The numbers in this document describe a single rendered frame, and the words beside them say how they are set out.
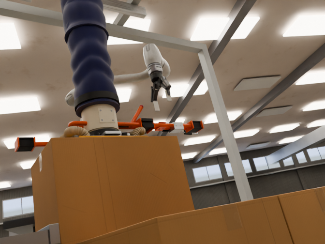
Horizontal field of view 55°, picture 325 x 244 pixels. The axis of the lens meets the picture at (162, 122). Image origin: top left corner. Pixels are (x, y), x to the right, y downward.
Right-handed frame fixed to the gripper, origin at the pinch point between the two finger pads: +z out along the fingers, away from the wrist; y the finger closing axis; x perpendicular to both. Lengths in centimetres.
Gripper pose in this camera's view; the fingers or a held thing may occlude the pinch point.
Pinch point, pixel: (163, 104)
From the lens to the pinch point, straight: 184.2
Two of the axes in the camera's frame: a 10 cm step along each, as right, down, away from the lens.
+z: 2.1, 9.2, -3.4
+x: 8.3, 0.1, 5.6
